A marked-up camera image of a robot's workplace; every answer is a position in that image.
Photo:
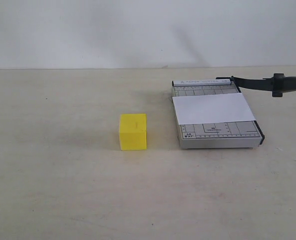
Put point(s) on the grey paper cutter base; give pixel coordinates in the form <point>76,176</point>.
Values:
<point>245,134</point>

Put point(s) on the black cutter blade arm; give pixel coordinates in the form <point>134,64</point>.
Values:
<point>278,84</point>

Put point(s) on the yellow foam block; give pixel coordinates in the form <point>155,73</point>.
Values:
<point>133,131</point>

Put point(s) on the white paper sheet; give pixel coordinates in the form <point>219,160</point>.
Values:
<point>210,109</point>

